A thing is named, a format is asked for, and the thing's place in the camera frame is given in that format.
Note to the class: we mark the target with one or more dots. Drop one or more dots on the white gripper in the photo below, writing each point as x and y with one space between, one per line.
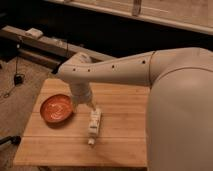
81 93

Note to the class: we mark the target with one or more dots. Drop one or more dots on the small white bottle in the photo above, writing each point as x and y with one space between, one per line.
94 125

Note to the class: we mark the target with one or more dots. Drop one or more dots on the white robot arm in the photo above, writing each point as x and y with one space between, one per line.
179 119

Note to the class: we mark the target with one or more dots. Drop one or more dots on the orange ceramic bowl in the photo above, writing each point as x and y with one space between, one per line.
56 108

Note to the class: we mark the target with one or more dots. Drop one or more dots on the black object at left edge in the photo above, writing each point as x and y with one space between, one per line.
15 140

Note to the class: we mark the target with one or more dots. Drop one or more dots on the small white box on ledge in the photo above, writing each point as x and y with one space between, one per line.
35 33

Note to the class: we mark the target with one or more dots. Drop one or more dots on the black power adapter with cable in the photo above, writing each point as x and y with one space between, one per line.
18 78

